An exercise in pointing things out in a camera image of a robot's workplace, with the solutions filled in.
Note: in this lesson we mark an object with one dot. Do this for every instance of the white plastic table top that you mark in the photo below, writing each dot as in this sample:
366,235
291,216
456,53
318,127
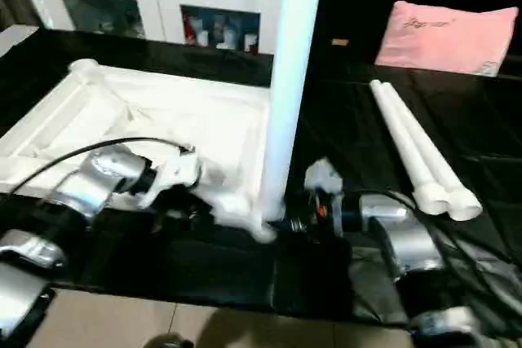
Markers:
163,120

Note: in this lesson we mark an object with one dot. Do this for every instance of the white plastic table leg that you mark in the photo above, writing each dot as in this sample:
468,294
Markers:
436,152
403,140
289,58

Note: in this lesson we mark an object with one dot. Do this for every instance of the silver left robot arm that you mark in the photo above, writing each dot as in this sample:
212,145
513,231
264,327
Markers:
98,177

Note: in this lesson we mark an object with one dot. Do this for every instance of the black work mat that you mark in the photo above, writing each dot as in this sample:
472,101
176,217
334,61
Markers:
204,266

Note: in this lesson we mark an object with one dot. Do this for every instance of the dark left robot foot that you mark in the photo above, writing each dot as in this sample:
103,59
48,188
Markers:
169,342

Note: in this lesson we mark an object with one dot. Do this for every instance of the small yellow label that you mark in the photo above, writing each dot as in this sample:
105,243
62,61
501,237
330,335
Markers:
339,42

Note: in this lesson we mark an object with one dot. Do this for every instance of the red and white carton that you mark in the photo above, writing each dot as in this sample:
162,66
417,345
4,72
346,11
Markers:
188,29

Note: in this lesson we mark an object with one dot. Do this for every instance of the white jar with red base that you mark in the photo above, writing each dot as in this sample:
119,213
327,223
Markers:
251,43

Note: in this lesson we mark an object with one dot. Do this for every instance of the pink pillow with print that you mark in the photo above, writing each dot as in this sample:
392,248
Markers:
444,38

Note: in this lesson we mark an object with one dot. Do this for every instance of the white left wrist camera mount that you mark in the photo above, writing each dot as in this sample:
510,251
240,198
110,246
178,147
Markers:
179,168

